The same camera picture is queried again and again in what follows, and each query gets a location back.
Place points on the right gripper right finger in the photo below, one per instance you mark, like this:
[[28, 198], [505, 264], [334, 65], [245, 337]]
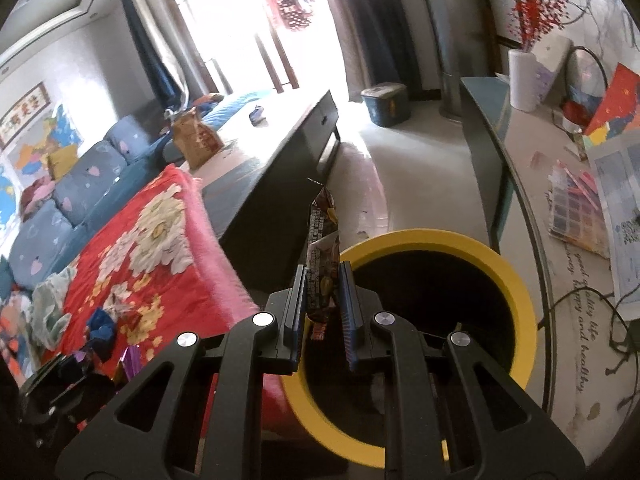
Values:
[[442, 336]]

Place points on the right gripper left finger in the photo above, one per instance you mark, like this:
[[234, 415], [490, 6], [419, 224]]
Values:
[[195, 412]]

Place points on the purple snack wrapper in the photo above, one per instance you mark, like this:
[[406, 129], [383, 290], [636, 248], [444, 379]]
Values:
[[128, 365]]

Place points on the blue plastic bag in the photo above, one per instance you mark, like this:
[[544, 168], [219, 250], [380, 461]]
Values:
[[100, 334]]

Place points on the brown chocolate bar wrapper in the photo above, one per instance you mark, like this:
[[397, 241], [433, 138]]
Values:
[[322, 261]]

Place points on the crumpled grey green cloth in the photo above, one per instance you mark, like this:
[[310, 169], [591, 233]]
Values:
[[46, 318]]

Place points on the red floral blanket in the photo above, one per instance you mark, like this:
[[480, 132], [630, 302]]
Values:
[[158, 256]]

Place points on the dark coffee table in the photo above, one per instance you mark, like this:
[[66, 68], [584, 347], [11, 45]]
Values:
[[257, 192]]

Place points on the world map poster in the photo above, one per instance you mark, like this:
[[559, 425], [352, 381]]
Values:
[[8, 200]]

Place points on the pink clothes pile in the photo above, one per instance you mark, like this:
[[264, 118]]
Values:
[[35, 195]]

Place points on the small toy on table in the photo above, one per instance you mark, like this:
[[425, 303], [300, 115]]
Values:
[[257, 115]]

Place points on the colour swatch card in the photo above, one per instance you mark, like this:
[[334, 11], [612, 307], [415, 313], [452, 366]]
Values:
[[575, 217]]

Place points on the blue sectional sofa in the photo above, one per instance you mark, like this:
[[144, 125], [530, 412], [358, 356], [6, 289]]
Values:
[[108, 175]]

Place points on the glass top tv console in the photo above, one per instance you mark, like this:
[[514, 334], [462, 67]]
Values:
[[587, 371]]

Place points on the yellow cushion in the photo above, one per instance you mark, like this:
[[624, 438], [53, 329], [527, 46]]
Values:
[[61, 161]]

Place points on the china map poster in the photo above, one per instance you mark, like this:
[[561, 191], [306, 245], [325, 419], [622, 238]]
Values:
[[29, 153]]

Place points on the blue storage bucket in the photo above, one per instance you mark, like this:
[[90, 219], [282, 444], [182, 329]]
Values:
[[388, 104]]

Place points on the blue white printed sheet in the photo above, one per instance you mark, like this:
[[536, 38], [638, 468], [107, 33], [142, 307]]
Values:
[[615, 166]]

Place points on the dark right curtain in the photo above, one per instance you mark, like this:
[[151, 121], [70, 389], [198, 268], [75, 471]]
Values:
[[376, 44]]

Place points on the red picture book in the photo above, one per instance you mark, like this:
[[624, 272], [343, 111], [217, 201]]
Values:
[[618, 111]]

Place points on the white paper towel roll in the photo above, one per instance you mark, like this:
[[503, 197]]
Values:
[[522, 77]]

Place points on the grey standing air conditioner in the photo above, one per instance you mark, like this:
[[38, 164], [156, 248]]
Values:
[[465, 38]]

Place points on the red berry branch decoration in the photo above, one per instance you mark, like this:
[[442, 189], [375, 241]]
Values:
[[531, 20]]

